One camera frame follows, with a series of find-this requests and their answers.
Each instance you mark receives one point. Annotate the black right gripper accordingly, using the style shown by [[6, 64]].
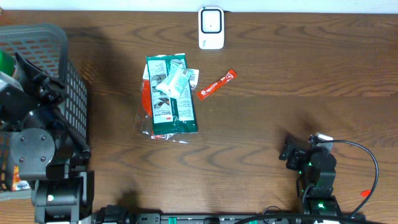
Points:
[[292, 152]]

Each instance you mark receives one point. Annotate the red snack stick packet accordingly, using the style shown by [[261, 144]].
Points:
[[204, 93]]

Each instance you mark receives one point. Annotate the green grip gloves package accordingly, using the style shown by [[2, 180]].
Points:
[[170, 115]]

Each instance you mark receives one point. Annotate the mint green wipes pack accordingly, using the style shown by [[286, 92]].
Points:
[[177, 80]]

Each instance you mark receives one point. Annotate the red dustpan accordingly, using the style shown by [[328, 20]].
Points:
[[143, 122]]

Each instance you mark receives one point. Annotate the orange tissue pack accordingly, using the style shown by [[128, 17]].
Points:
[[17, 183]]

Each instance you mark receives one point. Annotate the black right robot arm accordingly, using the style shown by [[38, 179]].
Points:
[[316, 167]]

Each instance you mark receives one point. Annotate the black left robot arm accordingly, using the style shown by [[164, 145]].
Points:
[[50, 154]]

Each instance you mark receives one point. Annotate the white barcode scanner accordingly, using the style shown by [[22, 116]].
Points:
[[211, 28]]

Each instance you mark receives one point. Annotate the red sticker on table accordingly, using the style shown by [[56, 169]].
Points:
[[366, 193]]

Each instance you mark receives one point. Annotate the grey plastic basket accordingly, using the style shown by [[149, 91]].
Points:
[[46, 46]]

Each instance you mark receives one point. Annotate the black mounting rail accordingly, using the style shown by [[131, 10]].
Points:
[[118, 214]]

